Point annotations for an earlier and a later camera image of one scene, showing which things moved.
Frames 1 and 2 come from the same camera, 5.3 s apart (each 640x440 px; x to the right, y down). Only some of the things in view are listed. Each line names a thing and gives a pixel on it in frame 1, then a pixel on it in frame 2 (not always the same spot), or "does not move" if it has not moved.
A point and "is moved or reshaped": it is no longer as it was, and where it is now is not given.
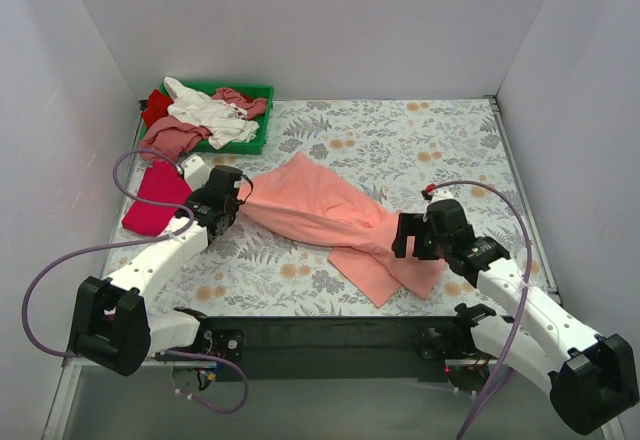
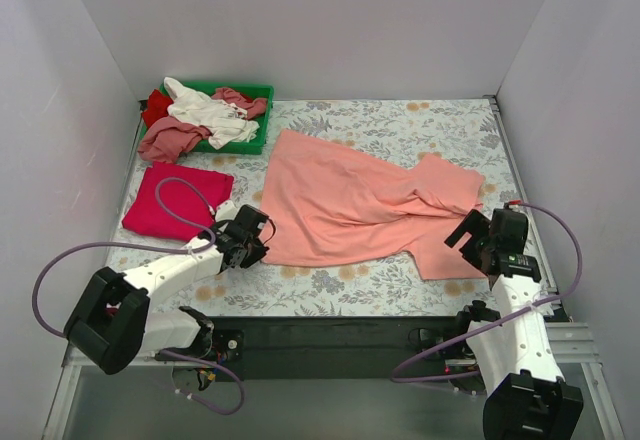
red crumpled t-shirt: [158, 105] does not move
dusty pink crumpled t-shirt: [172, 137] does not move
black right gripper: [417, 235] to [470, 239]
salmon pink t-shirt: [328, 213] is moved or reshaped
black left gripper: [228, 215] to [248, 248]
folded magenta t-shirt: [163, 183] does not move
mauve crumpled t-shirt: [253, 106] does not move
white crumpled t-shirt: [226, 122] does not move
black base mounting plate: [334, 348] does not move
